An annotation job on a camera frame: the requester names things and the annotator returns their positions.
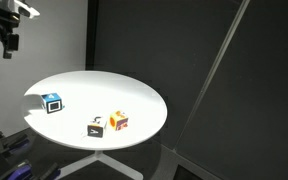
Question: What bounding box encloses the blue block with white square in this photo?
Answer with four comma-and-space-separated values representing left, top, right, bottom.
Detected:
40, 92, 64, 115

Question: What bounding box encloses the grey metal partition strip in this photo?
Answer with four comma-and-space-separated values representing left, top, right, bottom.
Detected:
172, 0, 252, 153

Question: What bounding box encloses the white table base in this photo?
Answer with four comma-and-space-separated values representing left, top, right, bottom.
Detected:
55, 150, 144, 180

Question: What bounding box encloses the black vertical post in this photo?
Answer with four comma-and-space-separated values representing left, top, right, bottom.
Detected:
85, 0, 100, 71

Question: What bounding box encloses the orange colourful picture block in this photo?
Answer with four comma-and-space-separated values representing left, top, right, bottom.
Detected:
108, 110, 129, 132

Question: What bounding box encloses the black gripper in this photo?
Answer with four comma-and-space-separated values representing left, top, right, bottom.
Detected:
0, 0, 21, 60

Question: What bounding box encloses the black white letter A block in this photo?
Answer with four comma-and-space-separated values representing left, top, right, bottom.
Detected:
86, 115, 108, 138

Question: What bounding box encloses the dark partition panel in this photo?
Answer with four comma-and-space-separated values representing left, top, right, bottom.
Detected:
93, 0, 243, 150
176, 0, 288, 180

